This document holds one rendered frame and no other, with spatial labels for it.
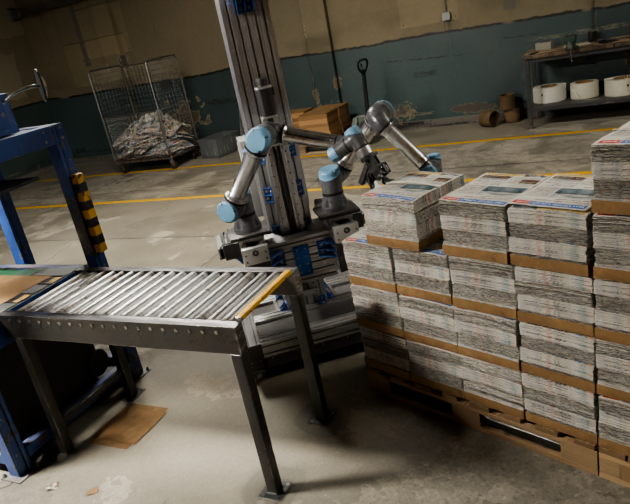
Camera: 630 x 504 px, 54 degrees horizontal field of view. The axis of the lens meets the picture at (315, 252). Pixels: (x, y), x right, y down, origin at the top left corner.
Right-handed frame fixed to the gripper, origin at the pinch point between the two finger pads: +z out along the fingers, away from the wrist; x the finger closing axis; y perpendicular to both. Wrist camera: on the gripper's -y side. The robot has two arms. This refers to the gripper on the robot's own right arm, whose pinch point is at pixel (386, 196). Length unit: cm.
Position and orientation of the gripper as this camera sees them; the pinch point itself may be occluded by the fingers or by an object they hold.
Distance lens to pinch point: 287.7
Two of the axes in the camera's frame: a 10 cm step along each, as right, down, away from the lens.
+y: 5.1, -3.4, -7.9
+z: 5.0, 8.6, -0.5
